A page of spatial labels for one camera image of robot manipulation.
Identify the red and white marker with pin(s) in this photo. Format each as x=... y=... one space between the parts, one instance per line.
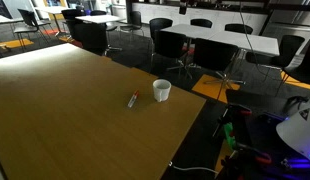
x=133 y=98

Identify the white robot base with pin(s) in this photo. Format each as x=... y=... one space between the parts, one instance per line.
x=295 y=129

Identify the white ceramic mug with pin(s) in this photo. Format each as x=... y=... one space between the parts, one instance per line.
x=161 y=89

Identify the black chair front left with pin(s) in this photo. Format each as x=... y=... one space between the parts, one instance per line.
x=169 y=45

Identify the black chair back left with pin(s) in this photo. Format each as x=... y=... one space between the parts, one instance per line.
x=158 y=24

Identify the black chair front middle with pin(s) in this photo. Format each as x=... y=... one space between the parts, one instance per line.
x=215 y=56

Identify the green clamp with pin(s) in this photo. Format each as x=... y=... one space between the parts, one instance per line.
x=229 y=134

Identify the black chair by square table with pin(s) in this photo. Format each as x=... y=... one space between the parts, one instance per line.
x=93 y=37

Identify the black chair back middle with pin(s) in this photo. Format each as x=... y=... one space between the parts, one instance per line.
x=201 y=22

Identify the white square table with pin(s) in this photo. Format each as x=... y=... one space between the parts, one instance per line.
x=98 y=19

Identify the black chair back right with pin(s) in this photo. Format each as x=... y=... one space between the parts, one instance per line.
x=239 y=28

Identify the long white table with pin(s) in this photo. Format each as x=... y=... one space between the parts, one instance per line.
x=258 y=44

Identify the black chair far left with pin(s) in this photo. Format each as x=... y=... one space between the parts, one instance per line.
x=31 y=26

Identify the black chair far right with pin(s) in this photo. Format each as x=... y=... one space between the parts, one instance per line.
x=299 y=72

